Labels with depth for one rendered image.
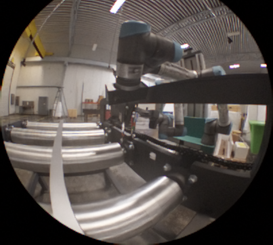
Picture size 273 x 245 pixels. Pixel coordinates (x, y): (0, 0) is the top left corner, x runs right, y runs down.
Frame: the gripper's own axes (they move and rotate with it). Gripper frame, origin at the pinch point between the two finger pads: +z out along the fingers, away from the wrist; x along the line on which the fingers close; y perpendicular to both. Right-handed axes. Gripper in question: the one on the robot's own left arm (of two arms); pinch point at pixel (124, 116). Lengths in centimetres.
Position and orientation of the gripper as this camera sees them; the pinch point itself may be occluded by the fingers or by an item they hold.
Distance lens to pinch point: 35.9
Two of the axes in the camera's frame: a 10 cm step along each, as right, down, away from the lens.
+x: 8.8, -1.8, 4.3
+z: -1.5, 7.6, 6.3
